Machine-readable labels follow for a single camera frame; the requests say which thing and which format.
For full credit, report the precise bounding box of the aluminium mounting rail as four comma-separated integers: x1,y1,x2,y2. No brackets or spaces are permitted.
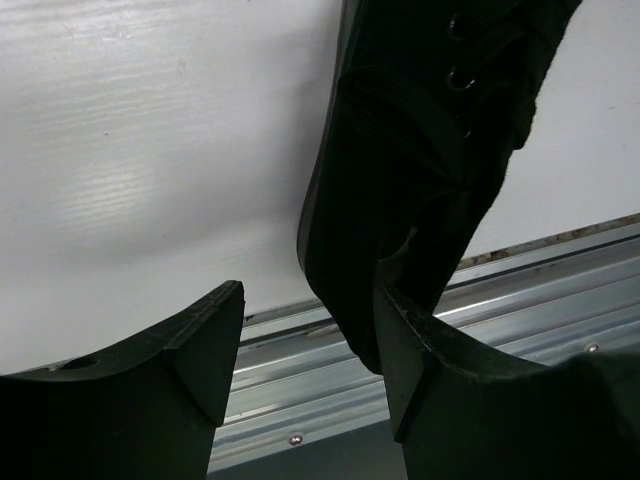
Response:
209,215,639,472

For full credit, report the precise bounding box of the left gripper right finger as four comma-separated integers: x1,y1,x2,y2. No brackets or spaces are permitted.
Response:
373,259,639,479

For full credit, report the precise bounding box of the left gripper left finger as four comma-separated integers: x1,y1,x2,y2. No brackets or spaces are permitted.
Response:
1,281,245,479

